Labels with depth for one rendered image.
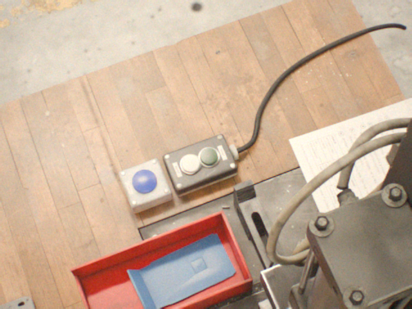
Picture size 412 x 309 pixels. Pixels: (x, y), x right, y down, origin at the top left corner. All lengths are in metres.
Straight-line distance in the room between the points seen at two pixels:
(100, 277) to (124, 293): 0.05
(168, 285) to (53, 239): 0.20
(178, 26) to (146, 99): 1.14
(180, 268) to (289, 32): 0.47
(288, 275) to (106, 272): 0.36
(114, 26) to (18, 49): 0.29
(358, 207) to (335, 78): 0.76
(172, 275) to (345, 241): 0.64
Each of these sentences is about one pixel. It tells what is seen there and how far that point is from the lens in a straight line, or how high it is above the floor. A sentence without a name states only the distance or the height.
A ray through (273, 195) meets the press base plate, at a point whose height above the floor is 0.90.
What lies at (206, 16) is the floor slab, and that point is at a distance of 2.62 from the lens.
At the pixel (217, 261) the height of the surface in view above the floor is 0.91.
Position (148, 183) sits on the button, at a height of 0.94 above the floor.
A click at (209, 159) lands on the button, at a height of 0.94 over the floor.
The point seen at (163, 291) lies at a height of 0.91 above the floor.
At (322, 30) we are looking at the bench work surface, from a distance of 1.55.
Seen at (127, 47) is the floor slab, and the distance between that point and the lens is 2.58.
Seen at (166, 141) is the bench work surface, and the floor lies 0.90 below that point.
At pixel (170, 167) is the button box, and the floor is 0.93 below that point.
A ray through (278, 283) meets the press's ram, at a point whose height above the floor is 1.14.
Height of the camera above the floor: 2.22
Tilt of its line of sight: 67 degrees down
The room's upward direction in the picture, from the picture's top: 4 degrees counter-clockwise
